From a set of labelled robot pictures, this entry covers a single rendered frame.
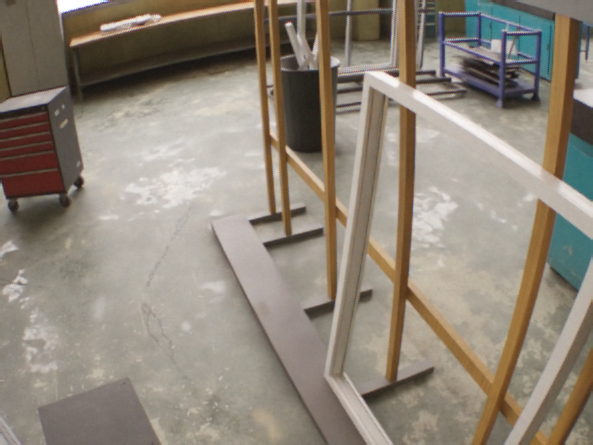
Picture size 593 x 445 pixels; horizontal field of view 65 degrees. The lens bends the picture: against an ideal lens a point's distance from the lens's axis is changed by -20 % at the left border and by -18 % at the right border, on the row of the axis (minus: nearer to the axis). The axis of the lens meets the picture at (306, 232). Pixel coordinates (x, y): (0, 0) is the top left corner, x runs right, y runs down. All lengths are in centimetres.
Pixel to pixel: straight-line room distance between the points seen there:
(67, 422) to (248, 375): 137
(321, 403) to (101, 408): 123
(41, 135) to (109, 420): 316
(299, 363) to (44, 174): 275
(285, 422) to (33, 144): 300
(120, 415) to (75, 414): 15
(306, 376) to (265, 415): 29
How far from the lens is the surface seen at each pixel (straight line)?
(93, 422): 158
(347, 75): 638
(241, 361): 281
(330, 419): 245
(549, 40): 769
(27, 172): 459
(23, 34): 796
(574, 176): 313
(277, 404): 260
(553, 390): 137
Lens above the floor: 200
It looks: 33 degrees down
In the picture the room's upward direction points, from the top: 3 degrees counter-clockwise
